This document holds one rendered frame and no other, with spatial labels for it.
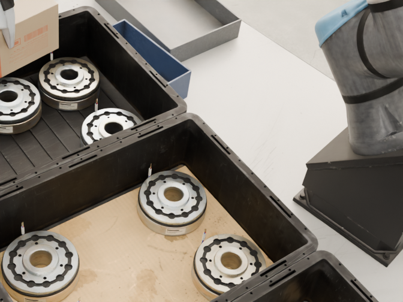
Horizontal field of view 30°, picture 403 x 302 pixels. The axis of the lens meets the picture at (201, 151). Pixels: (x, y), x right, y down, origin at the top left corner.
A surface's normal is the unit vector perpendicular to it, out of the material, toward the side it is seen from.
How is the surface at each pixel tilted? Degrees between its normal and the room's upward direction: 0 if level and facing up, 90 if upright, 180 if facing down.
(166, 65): 90
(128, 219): 0
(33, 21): 90
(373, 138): 72
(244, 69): 0
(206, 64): 0
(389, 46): 97
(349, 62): 103
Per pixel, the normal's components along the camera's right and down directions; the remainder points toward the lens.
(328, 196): -0.64, 0.50
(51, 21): 0.73, 0.56
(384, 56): -0.74, 0.55
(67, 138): 0.14, -0.68
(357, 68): -0.58, 0.76
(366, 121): -0.70, 0.21
